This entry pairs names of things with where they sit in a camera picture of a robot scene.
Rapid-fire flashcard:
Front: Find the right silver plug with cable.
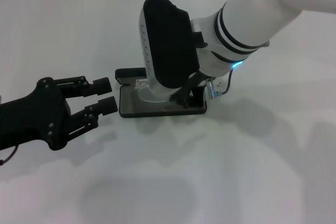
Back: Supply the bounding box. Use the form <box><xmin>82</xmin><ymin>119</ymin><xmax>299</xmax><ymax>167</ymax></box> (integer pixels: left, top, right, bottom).
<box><xmin>206</xmin><ymin>62</ymin><xmax>244</xmax><ymax>101</ymax></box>

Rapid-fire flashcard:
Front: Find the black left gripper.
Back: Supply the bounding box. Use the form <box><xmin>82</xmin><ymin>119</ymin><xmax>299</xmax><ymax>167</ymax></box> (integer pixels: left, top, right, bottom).
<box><xmin>0</xmin><ymin>76</ymin><xmax>119</xmax><ymax>152</ymax></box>

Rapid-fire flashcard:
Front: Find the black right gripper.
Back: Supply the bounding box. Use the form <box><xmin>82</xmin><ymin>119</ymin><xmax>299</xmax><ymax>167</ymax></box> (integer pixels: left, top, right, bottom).
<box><xmin>170</xmin><ymin>70</ymin><xmax>211</xmax><ymax>110</ymax></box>

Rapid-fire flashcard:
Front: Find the black glasses case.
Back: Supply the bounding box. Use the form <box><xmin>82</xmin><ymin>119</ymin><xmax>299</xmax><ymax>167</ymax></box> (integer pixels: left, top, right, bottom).
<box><xmin>114</xmin><ymin>68</ymin><xmax>209</xmax><ymax>119</ymax></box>

